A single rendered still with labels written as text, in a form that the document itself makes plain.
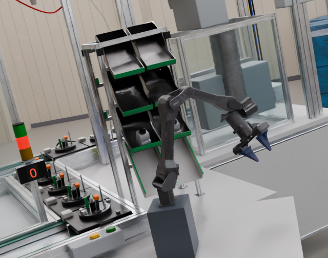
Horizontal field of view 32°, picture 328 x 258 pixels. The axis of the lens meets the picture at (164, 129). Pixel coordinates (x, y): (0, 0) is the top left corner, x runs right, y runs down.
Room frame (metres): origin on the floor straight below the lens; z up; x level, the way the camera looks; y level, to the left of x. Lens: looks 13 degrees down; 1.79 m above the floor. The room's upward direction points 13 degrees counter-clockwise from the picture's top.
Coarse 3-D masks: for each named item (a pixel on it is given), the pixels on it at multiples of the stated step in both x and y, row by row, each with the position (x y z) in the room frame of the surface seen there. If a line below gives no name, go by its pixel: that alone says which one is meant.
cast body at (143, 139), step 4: (144, 128) 2.38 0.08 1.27; (136, 132) 2.36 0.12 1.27; (140, 132) 2.34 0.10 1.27; (144, 132) 2.34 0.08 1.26; (136, 136) 2.37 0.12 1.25; (140, 136) 2.33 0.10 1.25; (144, 136) 2.34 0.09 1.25; (148, 136) 2.35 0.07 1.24; (136, 140) 2.39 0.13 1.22; (140, 140) 2.34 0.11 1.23; (144, 140) 2.35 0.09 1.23; (148, 140) 2.35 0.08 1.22; (140, 144) 2.35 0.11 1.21; (144, 144) 2.34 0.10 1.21
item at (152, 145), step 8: (120, 112) 2.57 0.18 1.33; (144, 112) 2.52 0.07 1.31; (120, 120) 2.55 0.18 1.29; (128, 120) 2.54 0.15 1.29; (136, 120) 2.54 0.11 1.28; (144, 120) 2.53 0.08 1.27; (120, 128) 2.46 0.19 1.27; (128, 128) 2.49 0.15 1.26; (136, 128) 2.48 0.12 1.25; (152, 128) 2.44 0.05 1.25; (128, 136) 2.44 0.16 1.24; (152, 136) 2.42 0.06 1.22; (128, 144) 2.37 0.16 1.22; (136, 144) 2.38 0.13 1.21; (152, 144) 2.34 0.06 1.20; (160, 144) 2.36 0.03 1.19; (136, 152) 2.33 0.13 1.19
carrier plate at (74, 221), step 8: (112, 200) 2.43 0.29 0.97; (112, 208) 2.32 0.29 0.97; (120, 208) 2.30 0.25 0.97; (72, 216) 2.34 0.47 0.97; (104, 216) 2.25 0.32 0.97; (112, 216) 2.23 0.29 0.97; (120, 216) 2.23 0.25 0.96; (72, 224) 2.24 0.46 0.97; (80, 224) 2.22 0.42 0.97; (88, 224) 2.20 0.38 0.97; (96, 224) 2.18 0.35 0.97; (80, 232) 2.15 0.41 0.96
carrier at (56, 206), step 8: (80, 176) 2.59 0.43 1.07; (72, 184) 2.54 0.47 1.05; (72, 192) 2.53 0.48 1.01; (80, 192) 2.58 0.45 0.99; (88, 192) 2.55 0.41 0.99; (96, 192) 2.59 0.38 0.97; (48, 200) 2.57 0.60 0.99; (56, 200) 2.61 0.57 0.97; (64, 200) 2.51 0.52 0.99; (72, 200) 2.49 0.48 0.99; (80, 200) 2.48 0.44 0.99; (88, 200) 2.50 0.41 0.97; (56, 208) 2.49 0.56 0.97; (64, 208) 2.46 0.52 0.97; (72, 208) 2.44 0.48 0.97
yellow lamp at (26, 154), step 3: (30, 147) 2.33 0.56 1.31; (21, 150) 2.32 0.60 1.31; (24, 150) 2.31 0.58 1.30; (27, 150) 2.32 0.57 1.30; (30, 150) 2.33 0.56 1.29; (21, 153) 2.32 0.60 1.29; (24, 153) 2.31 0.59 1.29; (27, 153) 2.32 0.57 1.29; (30, 153) 2.32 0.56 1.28; (21, 156) 2.32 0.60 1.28; (24, 156) 2.31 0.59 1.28; (27, 156) 2.31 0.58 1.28; (30, 156) 2.32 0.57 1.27; (24, 159) 2.31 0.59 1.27; (27, 159) 2.31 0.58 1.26
